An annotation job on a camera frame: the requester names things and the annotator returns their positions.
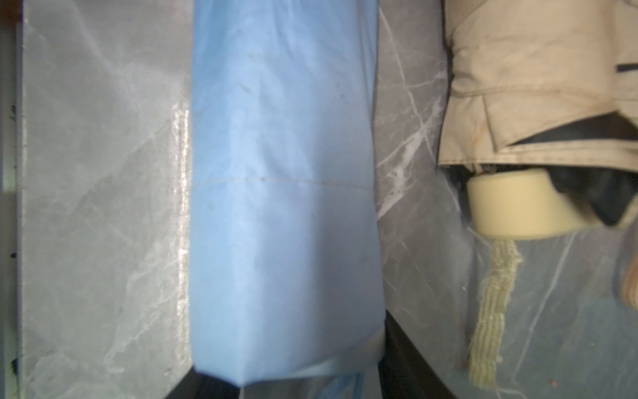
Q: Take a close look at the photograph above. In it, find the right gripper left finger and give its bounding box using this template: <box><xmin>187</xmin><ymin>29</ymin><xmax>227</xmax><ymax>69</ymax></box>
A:
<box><xmin>165</xmin><ymin>368</ymin><xmax>239</xmax><ymax>399</ymax></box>

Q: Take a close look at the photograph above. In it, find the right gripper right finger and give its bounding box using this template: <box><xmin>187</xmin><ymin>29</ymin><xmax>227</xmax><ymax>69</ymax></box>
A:
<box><xmin>378</xmin><ymin>311</ymin><xmax>457</xmax><ymax>399</ymax></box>

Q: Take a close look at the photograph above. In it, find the light blue sleeved umbrella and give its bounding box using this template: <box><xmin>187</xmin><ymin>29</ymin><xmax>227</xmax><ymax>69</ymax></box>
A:
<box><xmin>189</xmin><ymin>1</ymin><xmax>385</xmax><ymax>387</ymax></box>

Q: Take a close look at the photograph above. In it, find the pale yellow sleeved umbrella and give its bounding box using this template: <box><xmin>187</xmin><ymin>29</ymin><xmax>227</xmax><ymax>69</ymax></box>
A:
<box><xmin>438</xmin><ymin>1</ymin><xmax>637</xmax><ymax>392</ymax></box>

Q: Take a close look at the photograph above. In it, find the cream umbrella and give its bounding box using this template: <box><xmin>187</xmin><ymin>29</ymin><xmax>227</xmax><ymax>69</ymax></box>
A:
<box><xmin>620</xmin><ymin>256</ymin><xmax>638</xmax><ymax>310</ymax></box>

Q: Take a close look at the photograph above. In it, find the aluminium front rail frame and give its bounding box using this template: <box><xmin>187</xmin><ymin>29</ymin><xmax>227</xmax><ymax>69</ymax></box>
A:
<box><xmin>1</xmin><ymin>1</ymin><xmax>23</xmax><ymax>398</ymax></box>

